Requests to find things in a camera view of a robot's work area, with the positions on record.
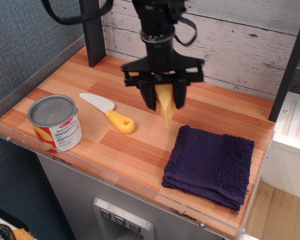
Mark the orange object bottom left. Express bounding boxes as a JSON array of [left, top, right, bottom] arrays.
[[12, 228, 35, 240]]

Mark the yellow toy cheese wedge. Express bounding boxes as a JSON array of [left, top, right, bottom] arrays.
[[155, 84, 177, 128]]

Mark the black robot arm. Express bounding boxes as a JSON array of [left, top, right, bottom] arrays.
[[121, 0, 205, 110]]

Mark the black sleeved cable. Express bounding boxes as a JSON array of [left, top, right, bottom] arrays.
[[41, 0, 114, 26]]

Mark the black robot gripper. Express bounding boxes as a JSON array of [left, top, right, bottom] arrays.
[[121, 29, 204, 110]]

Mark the white toy sink unit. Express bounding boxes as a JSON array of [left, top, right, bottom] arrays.
[[261, 92, 300, 198]]

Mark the dark left vertical post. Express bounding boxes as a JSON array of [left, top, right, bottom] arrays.
[[79, 0, 106, 67]]

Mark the dark vertical post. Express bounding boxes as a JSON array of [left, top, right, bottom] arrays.
[[267, 0, 300, 123], [79, 0, 106, 67]]

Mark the dark right vertical post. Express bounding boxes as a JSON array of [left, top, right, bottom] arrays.
[[267, 0, 300, 123]]

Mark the toy food can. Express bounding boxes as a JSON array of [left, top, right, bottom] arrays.
[[27, 94, 83, 153]]

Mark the clear acrylic edge guard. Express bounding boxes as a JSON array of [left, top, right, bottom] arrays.
[[0, 119, 246, 240]]

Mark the toy knife yellow handle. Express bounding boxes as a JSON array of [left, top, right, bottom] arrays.
[[79, 93, 136, 134]]

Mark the folded purple towel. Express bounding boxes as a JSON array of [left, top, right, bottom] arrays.
[[161, 125, 255, 211]]

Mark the silver toy fridge dispenser panel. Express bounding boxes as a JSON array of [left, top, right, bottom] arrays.
[[93, 197, 155, 240]]

